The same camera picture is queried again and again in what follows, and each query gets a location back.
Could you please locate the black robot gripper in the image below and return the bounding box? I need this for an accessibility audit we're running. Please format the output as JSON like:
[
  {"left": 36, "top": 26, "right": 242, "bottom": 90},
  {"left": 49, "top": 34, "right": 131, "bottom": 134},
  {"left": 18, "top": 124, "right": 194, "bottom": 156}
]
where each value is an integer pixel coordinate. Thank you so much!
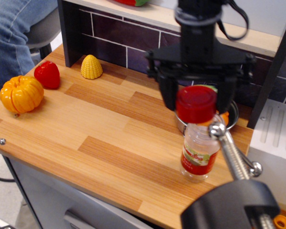
[{"left": 145, "top": 24, "right": 256, "bottom": 114}]

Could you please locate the red plastic cap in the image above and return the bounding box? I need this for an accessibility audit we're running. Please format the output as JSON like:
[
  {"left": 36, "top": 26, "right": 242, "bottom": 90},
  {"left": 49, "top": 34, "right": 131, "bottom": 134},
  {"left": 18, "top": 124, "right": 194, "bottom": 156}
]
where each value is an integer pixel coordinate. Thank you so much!
[{"left": 175, "top": 85, "right": 217, "bottom": 124}]

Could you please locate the clear spice jar red label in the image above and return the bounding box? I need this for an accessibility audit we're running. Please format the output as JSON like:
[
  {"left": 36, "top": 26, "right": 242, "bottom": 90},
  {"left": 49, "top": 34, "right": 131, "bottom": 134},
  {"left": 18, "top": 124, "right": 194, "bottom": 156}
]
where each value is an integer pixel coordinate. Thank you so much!
[{"left": 180, "top": 115, "right": 224, "bottom": 183}]

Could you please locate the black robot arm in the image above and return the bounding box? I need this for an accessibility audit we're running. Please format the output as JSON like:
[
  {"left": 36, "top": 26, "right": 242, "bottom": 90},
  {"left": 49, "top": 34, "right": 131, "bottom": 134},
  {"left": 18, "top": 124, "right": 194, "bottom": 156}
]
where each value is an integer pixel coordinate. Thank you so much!
[{"left": 145, "top": 0, "right": 256, "bottom": 114}]

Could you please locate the green toy cabbage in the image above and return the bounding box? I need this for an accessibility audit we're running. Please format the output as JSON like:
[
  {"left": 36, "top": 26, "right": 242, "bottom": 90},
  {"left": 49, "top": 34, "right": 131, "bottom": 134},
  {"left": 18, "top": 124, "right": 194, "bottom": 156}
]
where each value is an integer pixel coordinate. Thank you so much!
[{"left": 197, "top": 84, "right": 218, "bottom": 93}]

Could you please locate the orange toy fruit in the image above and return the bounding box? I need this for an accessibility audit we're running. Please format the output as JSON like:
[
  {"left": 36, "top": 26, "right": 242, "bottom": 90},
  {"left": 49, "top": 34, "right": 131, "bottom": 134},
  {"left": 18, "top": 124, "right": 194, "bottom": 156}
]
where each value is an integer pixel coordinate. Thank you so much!
[{"left": 198, "top": 111, "right": 229, "bottom": 126}]

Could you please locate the silver metal pot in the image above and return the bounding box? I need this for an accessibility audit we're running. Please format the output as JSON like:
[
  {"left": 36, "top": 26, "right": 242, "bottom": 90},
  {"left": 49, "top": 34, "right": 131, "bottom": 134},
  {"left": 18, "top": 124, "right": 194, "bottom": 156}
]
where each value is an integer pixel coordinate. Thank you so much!
[{"left": 175, "top": 101, "right": 239, "bottom": 135}]

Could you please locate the wooden shelf with dark posts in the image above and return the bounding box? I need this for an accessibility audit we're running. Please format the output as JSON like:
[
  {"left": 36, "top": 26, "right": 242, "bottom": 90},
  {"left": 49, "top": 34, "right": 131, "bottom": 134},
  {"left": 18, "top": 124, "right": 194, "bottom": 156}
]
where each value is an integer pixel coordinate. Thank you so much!
[{"left": 58, "top": 0, "right": 286, "bottom": 127}]

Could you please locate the white sink unit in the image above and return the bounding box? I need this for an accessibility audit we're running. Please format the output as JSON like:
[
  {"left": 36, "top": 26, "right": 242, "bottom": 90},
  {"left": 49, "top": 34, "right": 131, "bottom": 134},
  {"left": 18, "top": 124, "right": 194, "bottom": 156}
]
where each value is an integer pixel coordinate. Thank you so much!
[{"left": 246, "top": 35, "right": 286, "bottom": 208}]

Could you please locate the yellow toy corn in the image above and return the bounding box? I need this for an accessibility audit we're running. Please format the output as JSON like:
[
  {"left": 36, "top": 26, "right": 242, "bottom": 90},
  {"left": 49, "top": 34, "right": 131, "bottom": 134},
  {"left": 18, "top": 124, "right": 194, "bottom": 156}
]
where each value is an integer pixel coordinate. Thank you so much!
[{"left": 81, "top": 54, "right": 103, "bottom": 79}]

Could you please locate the black clamp with metal screw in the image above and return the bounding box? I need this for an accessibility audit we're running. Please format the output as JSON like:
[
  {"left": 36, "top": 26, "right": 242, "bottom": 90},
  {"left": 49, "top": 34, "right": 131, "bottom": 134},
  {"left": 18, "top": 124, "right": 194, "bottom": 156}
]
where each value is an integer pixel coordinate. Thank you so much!
[{"left": 181, "top": 122, "right": 280, "bottom": 229}]

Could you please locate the red toy strawberry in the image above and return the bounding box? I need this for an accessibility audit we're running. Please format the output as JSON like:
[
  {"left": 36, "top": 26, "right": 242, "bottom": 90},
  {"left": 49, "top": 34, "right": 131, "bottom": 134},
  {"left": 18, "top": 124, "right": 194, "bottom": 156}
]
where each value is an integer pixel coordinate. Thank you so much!
[{"left": 34, "top": 61, "right": 60, "bottom": 89}]

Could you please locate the grey chair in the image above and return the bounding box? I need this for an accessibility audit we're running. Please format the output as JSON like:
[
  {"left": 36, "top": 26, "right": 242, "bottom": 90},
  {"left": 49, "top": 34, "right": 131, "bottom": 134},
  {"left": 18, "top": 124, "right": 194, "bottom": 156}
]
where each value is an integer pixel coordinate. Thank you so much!
[{"left": 26, "top": 8, "right": 61, "bottom": 65}]

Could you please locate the orange toy pumpkin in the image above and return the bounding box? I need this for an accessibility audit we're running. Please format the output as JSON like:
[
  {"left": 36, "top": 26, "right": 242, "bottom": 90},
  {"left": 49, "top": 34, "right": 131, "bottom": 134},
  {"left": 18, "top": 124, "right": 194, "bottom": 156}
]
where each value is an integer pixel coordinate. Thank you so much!
[{"left": 0, "top": 75, "right": 44, "bottom": 114}]

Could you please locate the person leg in jeans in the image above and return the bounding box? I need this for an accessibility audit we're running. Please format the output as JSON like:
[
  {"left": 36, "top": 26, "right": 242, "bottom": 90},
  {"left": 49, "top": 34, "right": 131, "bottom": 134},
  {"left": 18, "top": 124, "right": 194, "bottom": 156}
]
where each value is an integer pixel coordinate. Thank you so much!
[{"left": 0, "top": 0, "right": 58, "bottom": 90}]

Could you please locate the grey cabinet drawer handle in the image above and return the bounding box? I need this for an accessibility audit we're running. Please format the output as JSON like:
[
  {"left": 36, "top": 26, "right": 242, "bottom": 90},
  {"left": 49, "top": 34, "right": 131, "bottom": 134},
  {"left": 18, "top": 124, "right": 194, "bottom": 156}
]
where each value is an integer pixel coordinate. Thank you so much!
[{"left": 63, "top": 210, "right": 95, "bottom": 229}]

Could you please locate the black floor cable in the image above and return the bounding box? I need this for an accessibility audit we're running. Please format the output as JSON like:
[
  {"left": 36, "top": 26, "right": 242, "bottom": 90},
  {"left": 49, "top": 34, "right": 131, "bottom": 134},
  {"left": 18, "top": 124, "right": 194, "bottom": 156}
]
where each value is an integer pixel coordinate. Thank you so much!
[{"left": 0, "top": 150, "right": 16, "bottom": 183}]

